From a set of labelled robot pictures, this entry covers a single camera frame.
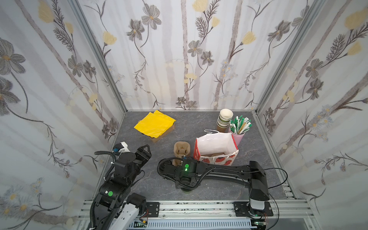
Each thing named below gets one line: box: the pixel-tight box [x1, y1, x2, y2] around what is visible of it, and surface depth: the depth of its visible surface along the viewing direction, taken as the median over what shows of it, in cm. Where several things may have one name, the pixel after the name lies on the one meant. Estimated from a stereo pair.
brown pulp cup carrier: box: [172, 140, 191, 166], surface depth 95 cm
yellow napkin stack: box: [133, 109, 177, 139], surface depth 108 cm
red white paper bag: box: [193, 129, 240, 166], surface depth 79 cm
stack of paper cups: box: [216, 108, 234, 133], surface depth 97 cm
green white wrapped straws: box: [230, 115, 253, 135], surface depth 90 cm
